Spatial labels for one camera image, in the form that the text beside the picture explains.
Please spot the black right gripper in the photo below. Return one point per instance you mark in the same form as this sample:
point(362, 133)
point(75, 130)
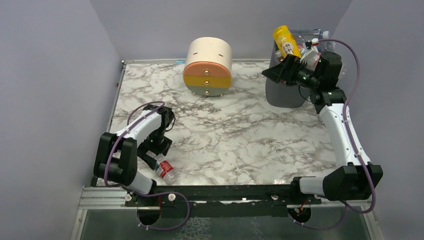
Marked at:
point(288, 69)

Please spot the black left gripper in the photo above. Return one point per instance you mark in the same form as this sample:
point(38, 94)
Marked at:
point(154, 145)

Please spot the red cap bottle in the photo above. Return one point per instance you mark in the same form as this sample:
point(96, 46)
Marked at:
point(166, 171)
point(312, 56)

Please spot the yellow juice bottle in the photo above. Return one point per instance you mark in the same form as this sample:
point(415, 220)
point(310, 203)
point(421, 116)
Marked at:
point(286, 42)

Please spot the clear bottle blue label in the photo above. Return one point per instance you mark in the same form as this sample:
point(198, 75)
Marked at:
point(303, 35)

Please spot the clear bottle white blue cap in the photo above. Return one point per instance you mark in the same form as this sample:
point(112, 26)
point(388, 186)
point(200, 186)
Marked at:
point(342, 66)

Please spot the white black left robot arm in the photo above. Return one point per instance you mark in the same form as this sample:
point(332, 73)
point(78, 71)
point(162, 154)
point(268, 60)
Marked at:
point(117, 153)

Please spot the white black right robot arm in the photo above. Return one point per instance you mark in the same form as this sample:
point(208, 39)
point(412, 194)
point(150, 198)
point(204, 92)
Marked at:
point(355, 177)

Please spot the grey mesh waste bin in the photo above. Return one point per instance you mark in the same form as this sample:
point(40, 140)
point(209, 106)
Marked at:
point(282, 96)

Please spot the cream pastel drawer cabinet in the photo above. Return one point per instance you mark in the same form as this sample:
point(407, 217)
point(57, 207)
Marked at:
point(208, 67)

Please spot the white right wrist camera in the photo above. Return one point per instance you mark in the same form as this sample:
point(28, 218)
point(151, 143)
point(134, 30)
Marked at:
point(307, 46)

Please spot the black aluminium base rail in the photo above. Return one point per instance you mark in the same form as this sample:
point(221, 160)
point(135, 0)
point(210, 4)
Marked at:
point(207, 201)

